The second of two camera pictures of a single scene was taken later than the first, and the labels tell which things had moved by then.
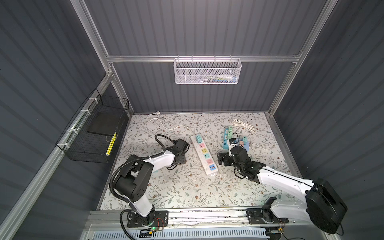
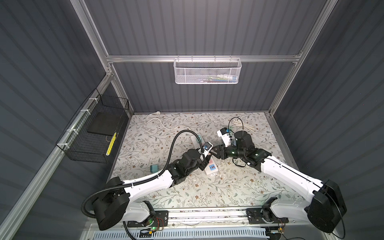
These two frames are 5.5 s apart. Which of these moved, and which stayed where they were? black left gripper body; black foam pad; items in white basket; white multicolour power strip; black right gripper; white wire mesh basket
Moved: black left gripper body; black right gripper
Stayed: white wire mesh basket; white multicolour power strip; black foam pad; items in white basket
